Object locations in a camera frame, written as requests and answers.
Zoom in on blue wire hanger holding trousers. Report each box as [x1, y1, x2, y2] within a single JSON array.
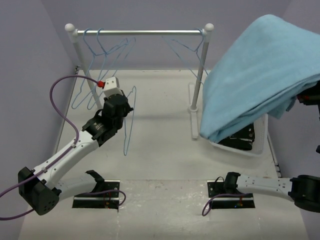
[[123, 85, 137, 157]]

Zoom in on light blue trousers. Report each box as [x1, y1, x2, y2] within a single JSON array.
[[199, 14, 320, 143]]

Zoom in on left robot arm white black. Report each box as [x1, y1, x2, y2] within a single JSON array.
[[17, 88, 133, 216]]

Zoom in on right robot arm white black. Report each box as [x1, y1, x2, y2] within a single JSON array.
[[222, 172, 320, 213]]

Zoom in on silver clothes rack with white feet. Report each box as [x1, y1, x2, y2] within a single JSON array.
[[64, 23, 214, 140]]

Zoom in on white plastic basket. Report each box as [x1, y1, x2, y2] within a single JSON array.
[[209, 114, 268, 157]]

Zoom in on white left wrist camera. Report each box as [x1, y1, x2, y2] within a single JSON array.
[[103, 76, 124, 98]]

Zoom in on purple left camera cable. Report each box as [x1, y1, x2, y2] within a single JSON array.
[[0, 74, 126, 221]]

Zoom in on purple camera cable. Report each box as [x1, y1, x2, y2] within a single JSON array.
[[201, 192, 251, 216], [0, 74, 126, 221]]

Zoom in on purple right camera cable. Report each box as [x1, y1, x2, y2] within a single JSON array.
[[201, 192, 251, 216]]

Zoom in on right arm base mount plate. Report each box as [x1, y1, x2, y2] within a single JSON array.
[[207, 179, 256, 210]]

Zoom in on aluminium rail right table edge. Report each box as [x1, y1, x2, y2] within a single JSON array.
[[267, 133, 282, 178]]

